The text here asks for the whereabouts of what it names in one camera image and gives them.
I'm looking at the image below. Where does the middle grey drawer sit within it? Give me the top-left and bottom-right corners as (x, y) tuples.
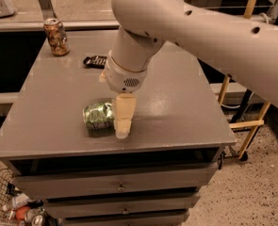
(45, 192), (200, 218)

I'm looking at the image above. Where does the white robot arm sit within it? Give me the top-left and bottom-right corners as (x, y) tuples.
(101, 0), (278, 138)

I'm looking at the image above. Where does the grey drawer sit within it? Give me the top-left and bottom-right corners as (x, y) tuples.
(63, 210), (189, 226)
(45, 192), (200, 218)
(11, 163), (217, 200)

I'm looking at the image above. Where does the bottom grey drawer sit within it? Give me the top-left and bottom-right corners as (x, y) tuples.
(63, 210), (189, 226)

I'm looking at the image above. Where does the grey metal railing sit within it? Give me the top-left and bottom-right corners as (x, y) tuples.
(0, 14), (278, 33)

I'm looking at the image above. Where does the green soda can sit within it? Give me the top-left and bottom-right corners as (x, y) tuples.
(83, 102), (114, 130)

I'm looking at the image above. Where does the black snack bar wrapper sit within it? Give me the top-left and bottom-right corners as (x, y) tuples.
(83, 56), (106, 69)

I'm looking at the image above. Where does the white bottle in basket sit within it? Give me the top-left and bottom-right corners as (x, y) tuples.
(2, 193), (30, 212)

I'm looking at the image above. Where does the brown orange soda can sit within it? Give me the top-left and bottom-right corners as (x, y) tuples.
(43, 18), (70, 57)

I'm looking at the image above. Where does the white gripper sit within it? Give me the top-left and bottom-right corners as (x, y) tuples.
(99, 51), (147, 139)

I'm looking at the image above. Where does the top grey drawer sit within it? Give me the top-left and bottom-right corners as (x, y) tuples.
(11, 163), (217, 200)

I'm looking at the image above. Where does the grey drawer cabinet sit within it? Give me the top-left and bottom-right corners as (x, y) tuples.
(0, 27), (237, 226)

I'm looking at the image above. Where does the silver can in basket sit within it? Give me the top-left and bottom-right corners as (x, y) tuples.
(31, 215), (45, 226)

